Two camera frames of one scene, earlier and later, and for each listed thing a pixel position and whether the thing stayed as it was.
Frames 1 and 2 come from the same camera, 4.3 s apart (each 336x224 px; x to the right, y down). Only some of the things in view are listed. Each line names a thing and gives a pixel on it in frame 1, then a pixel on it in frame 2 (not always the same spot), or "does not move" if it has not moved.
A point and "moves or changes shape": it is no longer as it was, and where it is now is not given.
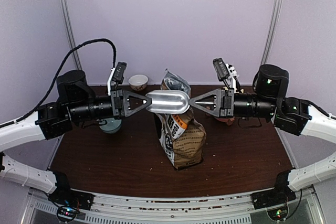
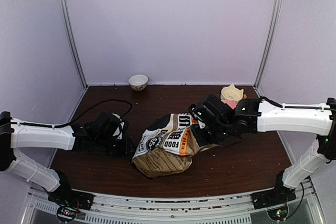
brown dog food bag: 182,137 moves or changes shape
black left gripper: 123,95 → 126,150
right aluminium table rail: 285,148 does not move
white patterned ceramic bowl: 138,82 does not move
